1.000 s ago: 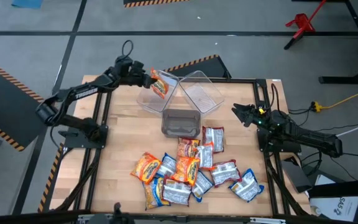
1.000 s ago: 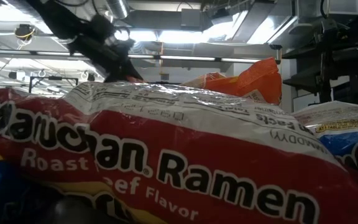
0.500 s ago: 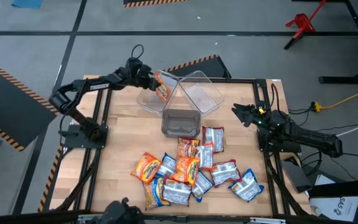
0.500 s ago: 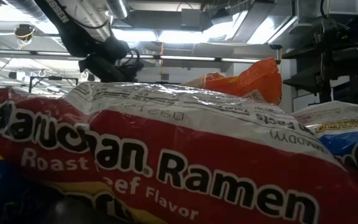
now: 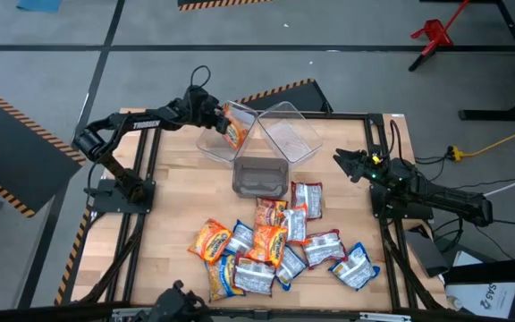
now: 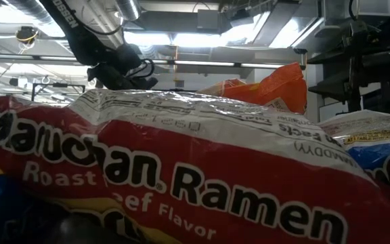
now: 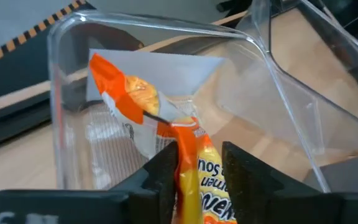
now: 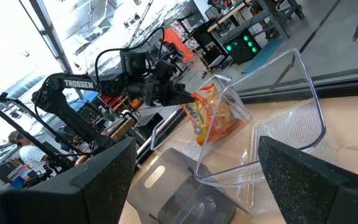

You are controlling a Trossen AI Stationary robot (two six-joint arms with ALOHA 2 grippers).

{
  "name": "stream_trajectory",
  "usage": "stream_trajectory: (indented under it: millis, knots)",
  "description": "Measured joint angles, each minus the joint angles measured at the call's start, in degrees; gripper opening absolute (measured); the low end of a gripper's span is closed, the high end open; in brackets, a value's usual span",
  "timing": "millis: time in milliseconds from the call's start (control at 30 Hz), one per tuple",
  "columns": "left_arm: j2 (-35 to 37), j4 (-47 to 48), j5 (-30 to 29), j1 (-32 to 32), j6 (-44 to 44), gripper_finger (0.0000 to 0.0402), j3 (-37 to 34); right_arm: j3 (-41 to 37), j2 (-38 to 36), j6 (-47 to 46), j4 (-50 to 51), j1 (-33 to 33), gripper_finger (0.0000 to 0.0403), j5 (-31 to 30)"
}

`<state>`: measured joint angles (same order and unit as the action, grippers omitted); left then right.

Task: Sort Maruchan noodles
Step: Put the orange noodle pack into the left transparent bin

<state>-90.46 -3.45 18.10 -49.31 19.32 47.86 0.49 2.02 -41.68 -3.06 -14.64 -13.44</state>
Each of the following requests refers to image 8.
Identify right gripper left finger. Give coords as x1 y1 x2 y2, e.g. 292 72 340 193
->
3 138 136 224

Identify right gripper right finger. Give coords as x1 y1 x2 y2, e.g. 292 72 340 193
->
257 135 358 224

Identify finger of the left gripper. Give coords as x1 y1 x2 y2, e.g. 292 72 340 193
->
170 83 195 100
158 95 195 107

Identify orange chicken ramen pack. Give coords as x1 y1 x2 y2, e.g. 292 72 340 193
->
181 83 245 147

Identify person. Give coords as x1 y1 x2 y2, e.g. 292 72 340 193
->
68 136 90 166
7 130 51 175

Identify orange cloth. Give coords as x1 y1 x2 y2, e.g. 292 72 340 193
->
163 27 196 63

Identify wide clear plastic bin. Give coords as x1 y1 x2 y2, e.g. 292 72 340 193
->
193 48 338 217

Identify black computer green lights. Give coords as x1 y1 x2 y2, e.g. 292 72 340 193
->
222 29 262 66

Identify blue floor mat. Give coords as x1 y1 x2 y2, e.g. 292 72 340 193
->
241 37 287 75

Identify grey metal workbench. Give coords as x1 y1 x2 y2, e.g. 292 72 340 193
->
206 0 306 43

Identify grey plastic bin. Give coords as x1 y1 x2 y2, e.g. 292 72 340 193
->
126 147 236 224

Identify black rig strut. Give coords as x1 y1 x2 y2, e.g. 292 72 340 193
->
0 92 74 171

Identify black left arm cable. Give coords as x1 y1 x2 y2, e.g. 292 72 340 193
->
94 26 166 82

